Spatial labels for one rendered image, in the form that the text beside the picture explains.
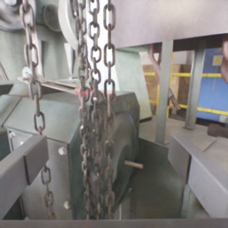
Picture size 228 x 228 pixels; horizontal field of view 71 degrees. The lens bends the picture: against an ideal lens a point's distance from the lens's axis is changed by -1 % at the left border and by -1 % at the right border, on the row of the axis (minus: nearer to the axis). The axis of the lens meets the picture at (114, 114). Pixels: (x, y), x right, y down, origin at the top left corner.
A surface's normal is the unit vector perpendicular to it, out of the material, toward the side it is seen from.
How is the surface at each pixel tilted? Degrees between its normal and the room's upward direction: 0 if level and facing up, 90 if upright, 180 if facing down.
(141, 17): 90
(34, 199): 90
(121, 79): 72
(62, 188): 90
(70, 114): 45
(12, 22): 83
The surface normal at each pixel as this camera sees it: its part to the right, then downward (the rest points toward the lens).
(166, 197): -0.74, 0.17
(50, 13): 0.68, 0.19
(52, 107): -0.33, -0.53
